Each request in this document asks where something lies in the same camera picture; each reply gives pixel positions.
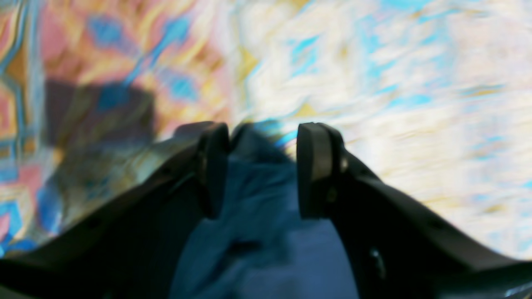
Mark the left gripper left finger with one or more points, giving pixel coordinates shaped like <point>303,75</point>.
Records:
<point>130,247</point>

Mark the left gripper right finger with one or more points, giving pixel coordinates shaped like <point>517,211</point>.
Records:
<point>397,247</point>

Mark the dark blue t-shirt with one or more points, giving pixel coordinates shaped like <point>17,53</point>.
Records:
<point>259,247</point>

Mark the patterned tablecloth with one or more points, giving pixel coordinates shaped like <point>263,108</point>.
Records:
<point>434,95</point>

